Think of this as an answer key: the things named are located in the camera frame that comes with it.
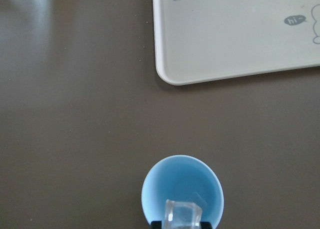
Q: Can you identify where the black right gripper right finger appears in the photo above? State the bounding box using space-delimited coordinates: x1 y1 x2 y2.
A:
200 221 212 229

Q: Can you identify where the clear ice cube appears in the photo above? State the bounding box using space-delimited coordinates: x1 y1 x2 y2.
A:
162 199 203 229

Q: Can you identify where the cream rabbit tray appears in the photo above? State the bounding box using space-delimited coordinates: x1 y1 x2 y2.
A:
152 0 320 85

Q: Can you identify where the light blue plastic cup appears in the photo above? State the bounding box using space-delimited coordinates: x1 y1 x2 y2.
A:
141 155 224 229

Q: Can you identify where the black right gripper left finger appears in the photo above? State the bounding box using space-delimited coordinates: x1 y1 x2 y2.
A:
150 220 163 229

